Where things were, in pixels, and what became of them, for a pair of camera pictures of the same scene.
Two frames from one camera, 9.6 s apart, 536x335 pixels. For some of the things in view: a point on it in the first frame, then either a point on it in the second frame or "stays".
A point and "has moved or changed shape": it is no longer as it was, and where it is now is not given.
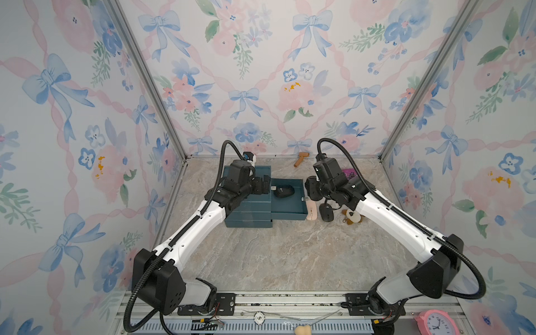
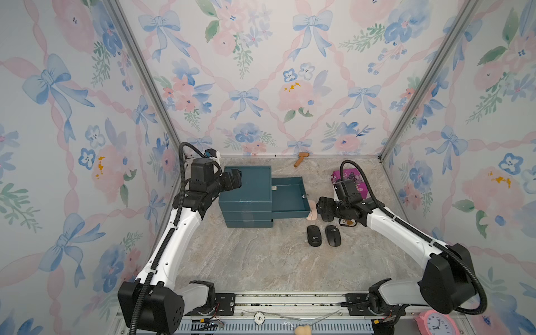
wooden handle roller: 301,155 stays
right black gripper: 310,183 -> 327,209
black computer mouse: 284,191 -> 314,237
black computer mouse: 326,211 has moved or changed shape
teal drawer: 293,207 stays
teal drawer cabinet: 254,211 stays
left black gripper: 259,189 -> 237,181
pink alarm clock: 433,322 stays
